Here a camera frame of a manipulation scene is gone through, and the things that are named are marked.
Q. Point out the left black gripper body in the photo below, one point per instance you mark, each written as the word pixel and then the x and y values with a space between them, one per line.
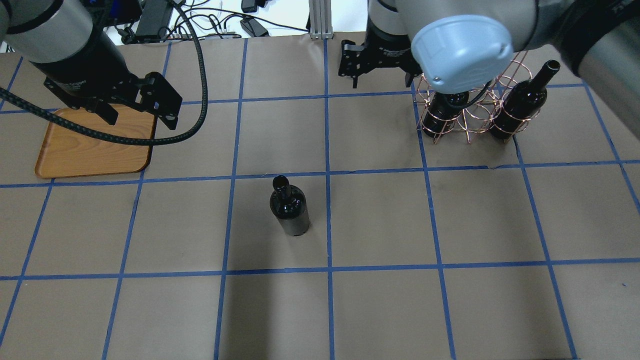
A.
pixel 82 67

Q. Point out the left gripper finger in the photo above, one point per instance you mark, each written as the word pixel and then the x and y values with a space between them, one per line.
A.
pixel 101 106
pixel 156 96

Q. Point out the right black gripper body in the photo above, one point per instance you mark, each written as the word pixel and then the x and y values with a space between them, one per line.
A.
pixel 389 42

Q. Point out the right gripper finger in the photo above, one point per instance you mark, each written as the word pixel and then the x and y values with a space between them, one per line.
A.
pixel 352 63
pixel 409 77

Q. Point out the dark wine bottle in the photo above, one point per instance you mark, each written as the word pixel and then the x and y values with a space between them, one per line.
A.
pixel 288 204

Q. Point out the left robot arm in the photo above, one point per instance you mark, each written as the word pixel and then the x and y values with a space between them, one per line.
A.
pixel 45 31

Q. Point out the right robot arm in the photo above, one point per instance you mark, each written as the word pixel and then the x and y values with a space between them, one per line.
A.
pixel 462 44

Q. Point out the dark wine bottle left end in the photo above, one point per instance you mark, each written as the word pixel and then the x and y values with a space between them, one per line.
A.
pixel 441 112

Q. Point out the dark wine bottle end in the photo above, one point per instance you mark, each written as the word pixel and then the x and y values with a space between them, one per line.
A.
pixel 523 101
pixel 441 112

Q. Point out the wooden tray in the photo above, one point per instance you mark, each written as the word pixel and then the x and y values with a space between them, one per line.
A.
pixel 66 154

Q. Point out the dark wine bottle right end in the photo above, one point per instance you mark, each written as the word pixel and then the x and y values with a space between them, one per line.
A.
pixel 523 101

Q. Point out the black power adapter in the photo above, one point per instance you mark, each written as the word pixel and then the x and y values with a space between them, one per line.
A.
pixel 153 25

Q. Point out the aluminium frame post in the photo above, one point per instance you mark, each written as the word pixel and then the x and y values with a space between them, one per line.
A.
pixel 320 20

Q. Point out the copper wire bottle basket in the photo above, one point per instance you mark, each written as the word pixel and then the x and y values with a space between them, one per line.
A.
pixel 477 118

